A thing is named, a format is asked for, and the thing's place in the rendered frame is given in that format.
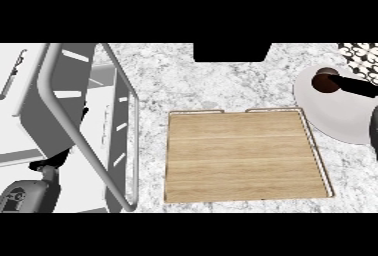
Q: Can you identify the black and white patterned object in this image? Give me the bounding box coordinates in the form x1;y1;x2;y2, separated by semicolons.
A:
335;42;378;85

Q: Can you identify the brown cupcake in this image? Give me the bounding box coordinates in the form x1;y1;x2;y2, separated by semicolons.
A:
310;67;342;94

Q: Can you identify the white round plate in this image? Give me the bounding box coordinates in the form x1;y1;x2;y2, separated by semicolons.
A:
292;64;378;146

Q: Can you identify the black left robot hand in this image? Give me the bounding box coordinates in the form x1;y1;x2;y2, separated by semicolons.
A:
26;105;91;172

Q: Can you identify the black appliance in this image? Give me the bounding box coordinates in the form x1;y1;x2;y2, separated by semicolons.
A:
191;42;273;64

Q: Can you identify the white tiered wire basket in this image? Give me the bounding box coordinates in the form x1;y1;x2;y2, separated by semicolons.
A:
0;42;141;214

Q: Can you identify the light wooden tray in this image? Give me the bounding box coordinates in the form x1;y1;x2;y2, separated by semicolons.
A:
162;107;336;204

